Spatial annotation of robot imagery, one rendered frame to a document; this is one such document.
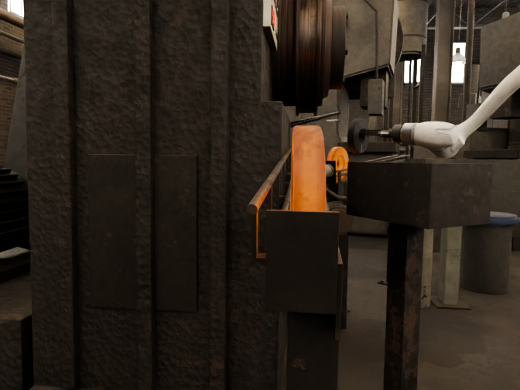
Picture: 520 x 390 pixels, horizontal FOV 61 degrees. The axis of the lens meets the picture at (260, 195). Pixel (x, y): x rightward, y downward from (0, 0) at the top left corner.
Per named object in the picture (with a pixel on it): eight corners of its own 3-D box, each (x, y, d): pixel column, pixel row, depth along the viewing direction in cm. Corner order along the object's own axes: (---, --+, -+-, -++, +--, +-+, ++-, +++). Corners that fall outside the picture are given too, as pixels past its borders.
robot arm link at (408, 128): (419, 145, 187) (405, 145, 191) (422, 123, 186) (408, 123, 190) (412, 145, 180) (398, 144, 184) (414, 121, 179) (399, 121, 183)
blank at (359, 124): (347, 118, 193) (354, 118, 191) (363, 118, 205) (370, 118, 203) (346, 155, 196) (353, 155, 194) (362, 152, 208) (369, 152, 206)
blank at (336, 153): (332, 186, 208) (338, 186, 206) (322, 159, 200) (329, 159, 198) (346, 167, 217) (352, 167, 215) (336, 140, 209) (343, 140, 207)
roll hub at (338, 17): (330, 82, 145) (332, -7, 143) (326, 94, 173) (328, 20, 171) (347, 82, 145) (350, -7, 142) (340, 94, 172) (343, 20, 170)
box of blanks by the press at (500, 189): (419, 253, 349) (423, 154, 342) (375, 234, 430) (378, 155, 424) (535, 251, 365) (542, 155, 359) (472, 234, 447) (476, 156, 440)
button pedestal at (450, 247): (438, 309, 217) (444, 183, 212) (425, 295, 240) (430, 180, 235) (472, 312, 215) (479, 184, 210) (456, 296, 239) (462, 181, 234)
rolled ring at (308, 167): (313, 150, 65) (290, 149, 65) (326, 100, 47) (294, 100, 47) (313, 278, 62) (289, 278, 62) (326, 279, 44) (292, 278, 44)
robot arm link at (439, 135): (410, 143, 178) (421, 152, 189) (451, 145, 169) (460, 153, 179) (415, 117, 179) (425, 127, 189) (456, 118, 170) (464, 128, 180)
